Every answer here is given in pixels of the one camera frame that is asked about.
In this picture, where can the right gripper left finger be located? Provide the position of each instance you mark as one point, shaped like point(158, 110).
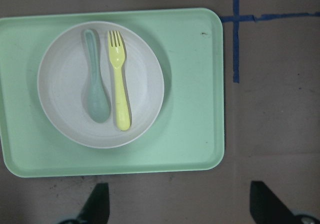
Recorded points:
point(96, 209)

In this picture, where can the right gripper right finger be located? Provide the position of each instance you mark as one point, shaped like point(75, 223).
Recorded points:
point(266, 208)

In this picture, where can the teal plastic spoon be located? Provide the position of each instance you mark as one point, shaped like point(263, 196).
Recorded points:
point(98, 103)

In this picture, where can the beige round plate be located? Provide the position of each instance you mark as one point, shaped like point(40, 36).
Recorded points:
point(63, 80)

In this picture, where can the yellow plastic fork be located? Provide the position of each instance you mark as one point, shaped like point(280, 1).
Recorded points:
point(117, 58)

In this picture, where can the light green tray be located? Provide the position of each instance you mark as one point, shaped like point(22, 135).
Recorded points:
point(188, 134)

